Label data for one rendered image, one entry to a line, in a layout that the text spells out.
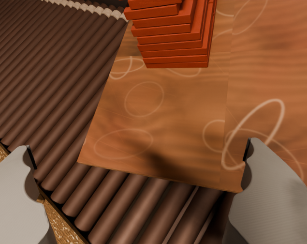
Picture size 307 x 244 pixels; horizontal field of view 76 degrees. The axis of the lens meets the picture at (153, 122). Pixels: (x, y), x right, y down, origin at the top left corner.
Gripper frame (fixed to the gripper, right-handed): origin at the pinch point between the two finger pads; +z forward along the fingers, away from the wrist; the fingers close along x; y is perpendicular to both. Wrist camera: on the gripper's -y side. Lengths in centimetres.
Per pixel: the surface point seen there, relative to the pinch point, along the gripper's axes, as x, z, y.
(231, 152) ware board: 12.9, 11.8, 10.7
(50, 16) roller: -41, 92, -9
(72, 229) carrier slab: -15.9, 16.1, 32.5
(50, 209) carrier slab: -22.2, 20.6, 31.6
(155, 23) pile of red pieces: 2.4, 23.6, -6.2
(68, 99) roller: -24, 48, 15
